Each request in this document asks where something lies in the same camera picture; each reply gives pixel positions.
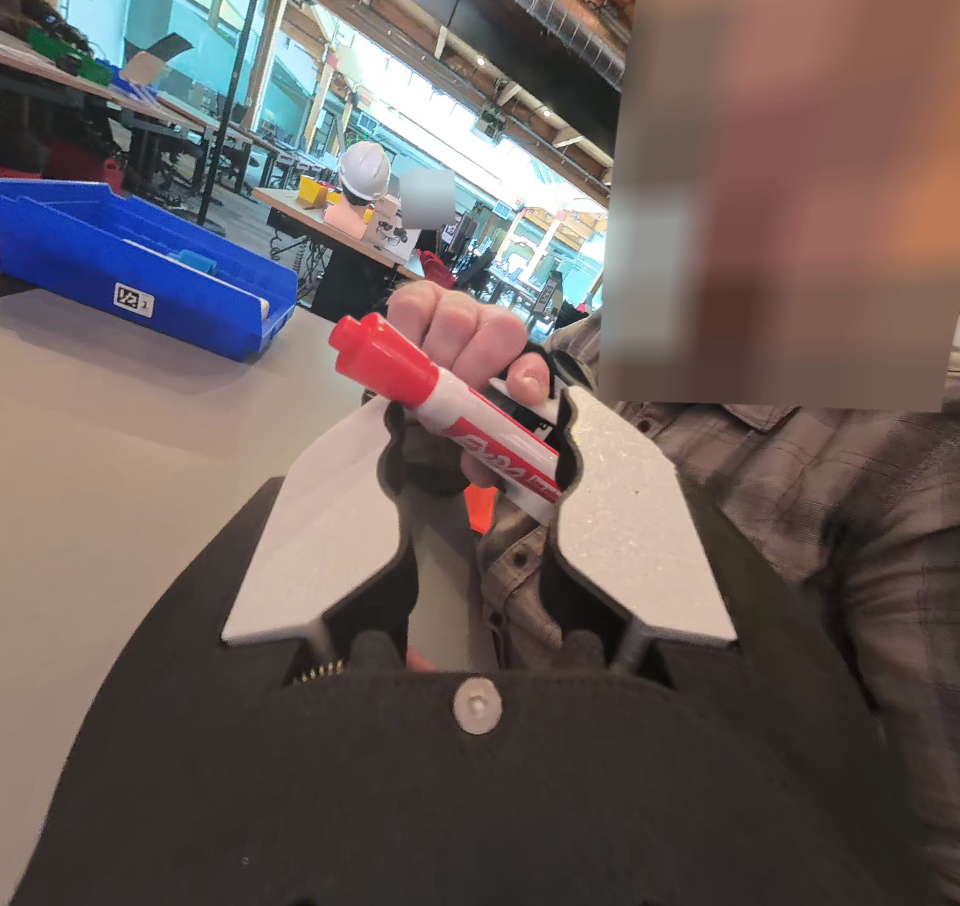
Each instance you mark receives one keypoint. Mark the yellow box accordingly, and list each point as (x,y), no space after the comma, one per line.
(315,190)

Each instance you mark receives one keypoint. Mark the long blue bin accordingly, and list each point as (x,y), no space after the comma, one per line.
(90,246)

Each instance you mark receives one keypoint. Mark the long work table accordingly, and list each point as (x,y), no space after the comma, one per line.
(150,100)

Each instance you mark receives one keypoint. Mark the table with hard hat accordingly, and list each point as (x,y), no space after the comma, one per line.
(289,205)

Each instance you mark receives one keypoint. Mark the blue block strip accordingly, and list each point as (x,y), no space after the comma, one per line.
(199,261)

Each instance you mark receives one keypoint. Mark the silver ventilation duct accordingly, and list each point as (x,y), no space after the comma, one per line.
(570,28)

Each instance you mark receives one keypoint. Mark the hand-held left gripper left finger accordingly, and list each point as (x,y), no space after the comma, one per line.
(322,538)

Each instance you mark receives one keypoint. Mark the open cardboard box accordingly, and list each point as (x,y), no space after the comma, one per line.
(154,58)

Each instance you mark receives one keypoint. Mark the person's plaid shirt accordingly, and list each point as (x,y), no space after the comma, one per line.
(825,486)

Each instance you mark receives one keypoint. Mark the white divider strip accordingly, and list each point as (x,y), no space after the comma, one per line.
(232,291)

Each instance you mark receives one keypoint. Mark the red and white marker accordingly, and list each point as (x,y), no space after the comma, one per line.
(390,355)

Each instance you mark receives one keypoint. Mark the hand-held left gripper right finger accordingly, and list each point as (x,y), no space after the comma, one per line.
(637,538)

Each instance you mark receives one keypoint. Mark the orange red tag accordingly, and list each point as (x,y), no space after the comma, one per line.
(480,508)

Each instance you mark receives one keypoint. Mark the white hard hat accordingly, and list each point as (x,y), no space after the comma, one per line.
(365,163)

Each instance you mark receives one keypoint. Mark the black pole stand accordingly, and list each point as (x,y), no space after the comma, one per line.
(236,73)

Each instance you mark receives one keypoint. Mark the green crates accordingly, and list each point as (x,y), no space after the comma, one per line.
(52,45)

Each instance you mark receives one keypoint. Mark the person's right hand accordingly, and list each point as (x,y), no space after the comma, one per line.
(465,328)

